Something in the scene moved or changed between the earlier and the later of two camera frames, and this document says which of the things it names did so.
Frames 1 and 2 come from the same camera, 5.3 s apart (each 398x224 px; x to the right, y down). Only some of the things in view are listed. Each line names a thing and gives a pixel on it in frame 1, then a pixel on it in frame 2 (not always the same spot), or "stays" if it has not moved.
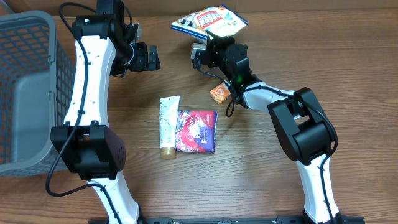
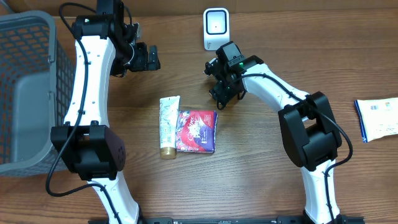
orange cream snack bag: (220, 20) -> (377, 117)
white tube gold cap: (168, 111) stays
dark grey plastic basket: (37, 89) stays
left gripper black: (142, 63) stays
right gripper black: (213, 41) -> (219, 94)
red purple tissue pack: (196, 130) stays
